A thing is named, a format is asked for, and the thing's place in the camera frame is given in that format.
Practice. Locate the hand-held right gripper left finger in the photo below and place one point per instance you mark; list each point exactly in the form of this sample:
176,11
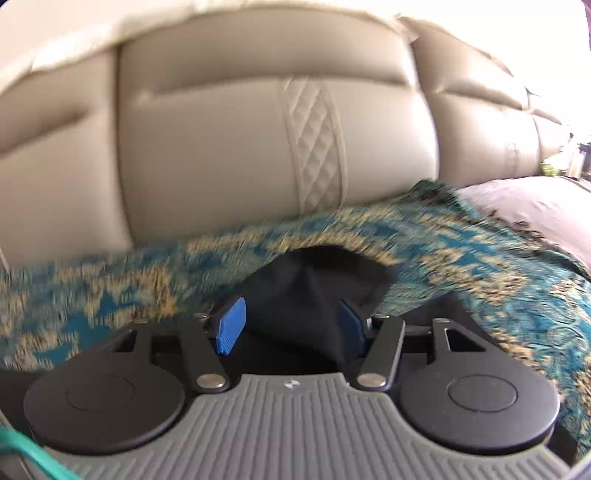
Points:
231,325

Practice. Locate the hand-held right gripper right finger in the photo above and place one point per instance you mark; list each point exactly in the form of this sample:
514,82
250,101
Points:
347,323

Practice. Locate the black pants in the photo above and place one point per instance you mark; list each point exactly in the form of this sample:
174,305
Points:
304,295

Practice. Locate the teal and gold patterned blanket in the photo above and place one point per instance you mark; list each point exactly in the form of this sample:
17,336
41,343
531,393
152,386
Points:
485,258

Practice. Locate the beige padded leather headboard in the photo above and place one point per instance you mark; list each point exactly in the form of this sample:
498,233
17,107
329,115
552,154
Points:
221,138

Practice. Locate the grey mauve pillow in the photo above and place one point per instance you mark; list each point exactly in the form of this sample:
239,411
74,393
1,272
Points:
535,207

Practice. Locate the small green object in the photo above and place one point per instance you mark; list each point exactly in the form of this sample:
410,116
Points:
550,170

